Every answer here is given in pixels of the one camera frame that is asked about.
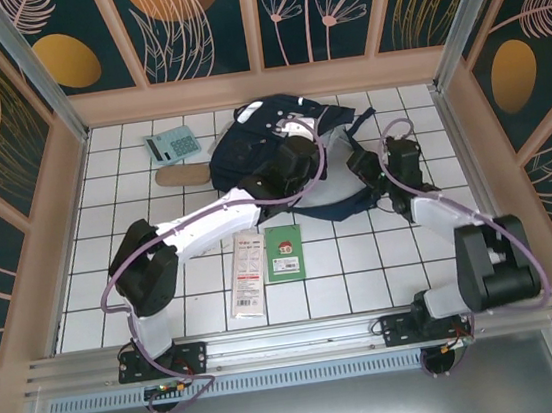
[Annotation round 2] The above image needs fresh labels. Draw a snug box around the left base wire connector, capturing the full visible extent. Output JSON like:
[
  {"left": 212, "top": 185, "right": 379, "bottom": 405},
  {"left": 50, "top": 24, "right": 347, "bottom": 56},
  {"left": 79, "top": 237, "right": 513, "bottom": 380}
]
[{"left": 141, "top": 356, "right": 202, "bottom": 400}]

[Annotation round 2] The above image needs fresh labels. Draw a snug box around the slotted grey cable tray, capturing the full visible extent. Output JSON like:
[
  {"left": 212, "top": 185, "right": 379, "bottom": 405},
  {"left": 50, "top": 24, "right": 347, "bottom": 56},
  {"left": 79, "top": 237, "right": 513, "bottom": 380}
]
[{"left": 44, "top": 351, "right": 431, "bottom": 413}]

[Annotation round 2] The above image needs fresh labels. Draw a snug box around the teal calculator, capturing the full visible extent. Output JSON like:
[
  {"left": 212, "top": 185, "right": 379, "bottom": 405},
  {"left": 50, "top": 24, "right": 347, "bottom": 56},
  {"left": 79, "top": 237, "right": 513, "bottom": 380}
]
[{"left": 141, "top": 124, "right": 206, "bottom": 171}]

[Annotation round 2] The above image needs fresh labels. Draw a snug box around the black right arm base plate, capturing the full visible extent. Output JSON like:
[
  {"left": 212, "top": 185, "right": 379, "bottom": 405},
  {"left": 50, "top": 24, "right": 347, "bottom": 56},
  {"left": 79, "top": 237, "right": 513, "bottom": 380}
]
[{"left": 378, "top": 302, "right": 476, "bottom": 351}]

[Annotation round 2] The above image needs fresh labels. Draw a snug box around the aluminium side rail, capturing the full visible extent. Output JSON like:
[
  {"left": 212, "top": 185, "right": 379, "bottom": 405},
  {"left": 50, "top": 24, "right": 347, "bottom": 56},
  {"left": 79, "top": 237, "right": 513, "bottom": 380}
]
[{"left": 430, "top": 79, "right": 537, "bottom": 302}]

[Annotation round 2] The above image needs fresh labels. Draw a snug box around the aluminium mounting rail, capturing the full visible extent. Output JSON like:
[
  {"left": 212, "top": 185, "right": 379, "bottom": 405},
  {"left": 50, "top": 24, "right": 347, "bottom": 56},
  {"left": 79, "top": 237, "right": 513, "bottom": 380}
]
[{"left": 19, "top": 287, "right": 552, "bottom": 400}]

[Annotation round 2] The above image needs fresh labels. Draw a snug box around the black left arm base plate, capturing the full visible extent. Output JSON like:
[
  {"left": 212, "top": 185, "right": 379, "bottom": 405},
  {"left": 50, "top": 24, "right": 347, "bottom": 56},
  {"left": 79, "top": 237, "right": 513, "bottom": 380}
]
[{"left": 114, "top": 339, "right": 212, "bottom": 386}]

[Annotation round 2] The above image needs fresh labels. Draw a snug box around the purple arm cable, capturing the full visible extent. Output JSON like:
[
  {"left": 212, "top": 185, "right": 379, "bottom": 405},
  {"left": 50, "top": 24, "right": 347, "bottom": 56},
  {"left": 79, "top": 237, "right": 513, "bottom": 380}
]
[
  {"left": 80, "top": 113, "right": 357, "bottom": 413},
  {"left": 374, "top": 103, "right": 552, "bottom": 383}
]

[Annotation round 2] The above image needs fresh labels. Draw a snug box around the navy blue backpack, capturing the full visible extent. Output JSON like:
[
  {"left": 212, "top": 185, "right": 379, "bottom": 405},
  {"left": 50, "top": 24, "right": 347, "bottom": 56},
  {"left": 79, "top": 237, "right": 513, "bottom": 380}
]
[{"left": 201, "top": 82, "right": 390, "bottom": 239}]

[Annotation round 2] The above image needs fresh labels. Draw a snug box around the aluminium frame post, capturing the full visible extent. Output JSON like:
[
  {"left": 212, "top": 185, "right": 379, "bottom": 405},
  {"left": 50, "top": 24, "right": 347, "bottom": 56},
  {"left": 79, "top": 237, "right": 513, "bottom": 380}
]
[
  {"left": 422, "top": 0, "right": 528, "bottom": 93},
  {"left": 0, "top": 0, "right": 92, "bottom": 152}
]

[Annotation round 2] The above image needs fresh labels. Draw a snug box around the base wire connector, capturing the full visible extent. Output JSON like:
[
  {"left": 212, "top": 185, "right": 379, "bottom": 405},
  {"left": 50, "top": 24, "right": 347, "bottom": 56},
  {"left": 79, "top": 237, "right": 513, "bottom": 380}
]
[
  {"left": 440, "top": 325, "right": 478, "bottom": 354},
  {"left": 141, "top": 356, "right": 202, "bottom": 400}
]

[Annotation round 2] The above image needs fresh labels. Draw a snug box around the white red pen package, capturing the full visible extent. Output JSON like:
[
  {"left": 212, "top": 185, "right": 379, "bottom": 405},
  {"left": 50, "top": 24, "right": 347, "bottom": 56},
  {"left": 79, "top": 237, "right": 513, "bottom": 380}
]
[{"left": 221, "top": 227, "right": 276, "bottom": 322}]

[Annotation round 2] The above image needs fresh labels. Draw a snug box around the green notebook with house picture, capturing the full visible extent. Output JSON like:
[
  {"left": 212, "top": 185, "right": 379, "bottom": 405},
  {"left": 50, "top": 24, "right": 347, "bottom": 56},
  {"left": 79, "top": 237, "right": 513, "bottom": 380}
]
[{"left": 261, "top": 223, "right": 308, "bottom": 285}]

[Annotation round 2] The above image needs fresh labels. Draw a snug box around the right base wire connector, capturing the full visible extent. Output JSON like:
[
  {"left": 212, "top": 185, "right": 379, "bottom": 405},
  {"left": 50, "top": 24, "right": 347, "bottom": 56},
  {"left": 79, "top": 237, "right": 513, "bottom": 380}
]
[{"left": 440, "top": 325, "right": 478, "bottom": 354}]

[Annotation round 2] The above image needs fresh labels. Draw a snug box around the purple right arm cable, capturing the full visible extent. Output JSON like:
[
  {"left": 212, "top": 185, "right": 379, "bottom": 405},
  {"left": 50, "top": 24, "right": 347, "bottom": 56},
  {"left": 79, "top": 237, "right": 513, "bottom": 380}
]
[{"left": 374, "top": 103, "right": 552, "bottom": 383}]

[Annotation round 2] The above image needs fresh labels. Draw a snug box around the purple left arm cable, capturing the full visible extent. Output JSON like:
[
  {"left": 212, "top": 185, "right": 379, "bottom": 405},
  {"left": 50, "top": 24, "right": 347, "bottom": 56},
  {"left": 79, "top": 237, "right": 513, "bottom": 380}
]
[{"left": 80, "top": 113, "right": 357, "bottom": 413}]

